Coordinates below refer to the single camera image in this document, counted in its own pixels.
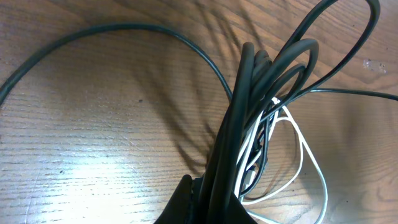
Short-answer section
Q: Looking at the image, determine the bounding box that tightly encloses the black USB cable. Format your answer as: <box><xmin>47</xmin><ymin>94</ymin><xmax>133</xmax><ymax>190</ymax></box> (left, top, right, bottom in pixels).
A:
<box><xmin>0</xmin><ymin>0</ymin><xmax>398</xmax><ymax>224</ymax></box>

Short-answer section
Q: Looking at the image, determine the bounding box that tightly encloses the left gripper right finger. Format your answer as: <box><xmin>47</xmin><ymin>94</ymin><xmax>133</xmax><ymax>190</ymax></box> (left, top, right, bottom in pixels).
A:
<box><xmin>224</xmin><ymin>193</ymin><xmax>257</xmax><ymax>224</ymax></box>

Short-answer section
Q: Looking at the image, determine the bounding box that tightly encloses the white USB cable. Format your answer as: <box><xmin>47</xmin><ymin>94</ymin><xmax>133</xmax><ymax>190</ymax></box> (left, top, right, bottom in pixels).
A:
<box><xmin>233</xmin><ymin>96</ymin><xmax>329</xmax><ymax>224</ymax></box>

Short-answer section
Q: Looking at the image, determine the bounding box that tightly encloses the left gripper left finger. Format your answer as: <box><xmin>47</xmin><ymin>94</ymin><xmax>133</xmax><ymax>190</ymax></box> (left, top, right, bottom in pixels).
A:
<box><xmin>154</xmin><ymin>174</ymin><xmax>194</xmax><ymax>224</ymax></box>

